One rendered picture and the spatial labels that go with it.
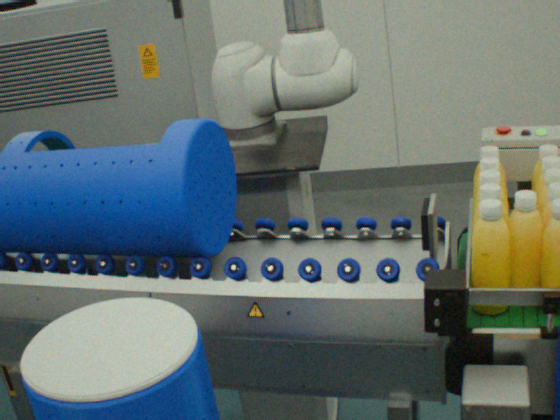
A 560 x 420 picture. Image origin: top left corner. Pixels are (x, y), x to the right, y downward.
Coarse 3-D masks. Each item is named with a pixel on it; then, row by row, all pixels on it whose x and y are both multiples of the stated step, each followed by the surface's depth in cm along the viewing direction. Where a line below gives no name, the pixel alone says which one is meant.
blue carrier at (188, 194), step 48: (48, 144) 162; (144, 144) 135; (192, 144) 133; (0, 192) 143; (48, 192) 139; (96, 192) 136; (144, 192) 132; (192, 192) 133; (0, 240) 149; (48, 240) 145; (96, 240) 141; (144, 240) 137; (192, 240) 134
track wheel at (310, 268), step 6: (312, 258) 133; (300, 264) 133; (306, 264) 132; (312, 264) 132; (318, 264) 132; (300, 270) 132; (306, 270) 132; (312, 270) 132; (318, 270) 131; (306, 276) 132; (312, 276) 131; (318, 276) 132
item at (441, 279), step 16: (432, 272) 117; (448, 272) 116; (464, 272) 115; (432, 288) 112; (448, 288) 111; (464, 288) 111; (432, 304) 113; (448, 304) 111; (464, 304) 112; (432, 320) 114; (448, 320) 112; (464, 320) 113
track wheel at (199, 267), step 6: (198, 258) 139; (204, 258) 139; (192, 264) 139; (198, 264) 139; (204, 264) 139; (210, 264) 139; (192, 270) 139; (198, 270) 139; (204, 270) 138; (210, 270) 139; (198, 276) 138; (204, 276) 138
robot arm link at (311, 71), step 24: (288, 0) 176; (312, 0) 175; (288, 24) 179; (312, 24) 176; (288, 48) 178; (312, 48) 176; (336, 48) 179; (288, 72) 179; (312, 72) 177; (336, 72) 177; (288, 96) 181; (312, 96) 180; (336, 96) 180
